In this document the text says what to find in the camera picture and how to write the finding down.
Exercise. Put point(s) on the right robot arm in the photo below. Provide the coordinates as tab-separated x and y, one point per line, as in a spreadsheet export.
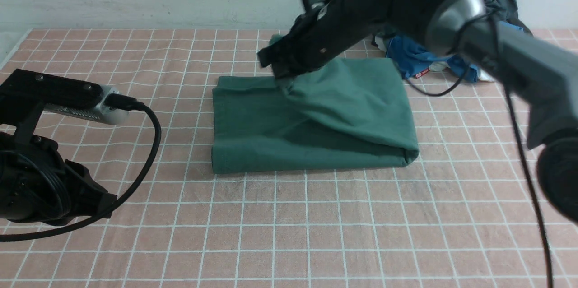
540	73

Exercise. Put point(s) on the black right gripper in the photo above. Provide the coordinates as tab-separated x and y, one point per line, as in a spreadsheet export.
320	36

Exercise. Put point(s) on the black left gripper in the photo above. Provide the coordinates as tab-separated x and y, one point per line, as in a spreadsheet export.
38	185

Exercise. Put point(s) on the blue shirt in pile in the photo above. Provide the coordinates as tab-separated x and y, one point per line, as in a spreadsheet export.
420	55

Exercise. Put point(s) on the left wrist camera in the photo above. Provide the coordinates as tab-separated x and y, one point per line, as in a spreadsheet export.
25	95

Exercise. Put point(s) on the green long-sleeved shirt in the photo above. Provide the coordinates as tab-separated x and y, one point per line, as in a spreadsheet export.
352	113

